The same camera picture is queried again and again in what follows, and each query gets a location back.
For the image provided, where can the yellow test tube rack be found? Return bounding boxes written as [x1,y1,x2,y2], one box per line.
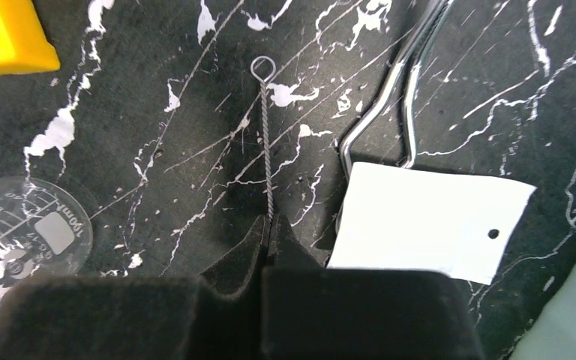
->
[0,0,61,76]

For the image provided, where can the mint green plastic bin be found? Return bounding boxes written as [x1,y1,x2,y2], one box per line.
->
[508,238,576,360]

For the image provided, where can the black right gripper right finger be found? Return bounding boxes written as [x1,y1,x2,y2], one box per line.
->
[262,214,485,359]

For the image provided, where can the metal crucible tongs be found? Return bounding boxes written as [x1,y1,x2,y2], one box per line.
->
[339,1,454,180]

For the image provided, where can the brown bristle tube brush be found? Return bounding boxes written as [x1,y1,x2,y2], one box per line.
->
[250,55,276,221]

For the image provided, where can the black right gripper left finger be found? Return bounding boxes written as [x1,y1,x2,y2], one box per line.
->
[0,216,271,359]

